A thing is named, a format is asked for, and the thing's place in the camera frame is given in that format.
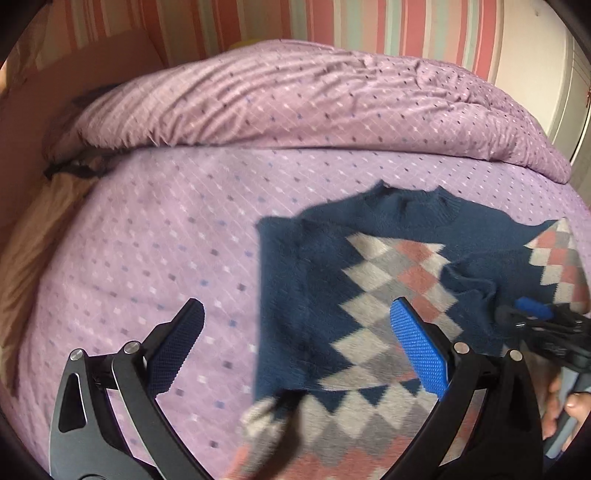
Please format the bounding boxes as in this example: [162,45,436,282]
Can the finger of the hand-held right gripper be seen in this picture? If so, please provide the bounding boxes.
[514,296,557,322]
[495,305,559,335]

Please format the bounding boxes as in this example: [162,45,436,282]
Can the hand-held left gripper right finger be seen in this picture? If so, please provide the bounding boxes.
[389,298,544,480]

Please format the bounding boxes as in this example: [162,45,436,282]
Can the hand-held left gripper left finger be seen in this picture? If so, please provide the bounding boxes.
[48,298,213,480]

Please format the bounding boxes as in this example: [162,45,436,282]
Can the navy argyle knit sweater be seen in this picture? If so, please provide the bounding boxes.
[226,181,591,480]

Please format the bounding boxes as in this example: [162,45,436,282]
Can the person's right hand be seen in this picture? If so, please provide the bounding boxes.
[541,373,586,440]

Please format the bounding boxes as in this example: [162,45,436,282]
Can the bed with purple dotted sheet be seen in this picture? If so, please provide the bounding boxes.
[9,145,591,480]

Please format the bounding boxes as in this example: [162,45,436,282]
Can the beige pillow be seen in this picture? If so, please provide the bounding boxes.
[0,166,100,402]

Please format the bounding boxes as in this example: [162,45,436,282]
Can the white wardrobe door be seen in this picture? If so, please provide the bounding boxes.
[489,0,591,167]

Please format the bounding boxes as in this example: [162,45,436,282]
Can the purple dotted duvet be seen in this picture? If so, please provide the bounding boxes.
[44,39,573,183]

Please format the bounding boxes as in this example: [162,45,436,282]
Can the pink headboard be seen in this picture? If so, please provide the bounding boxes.
[0,28,172,241]

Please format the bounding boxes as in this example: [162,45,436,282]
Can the black strap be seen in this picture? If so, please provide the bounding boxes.
[44,147,121,181]

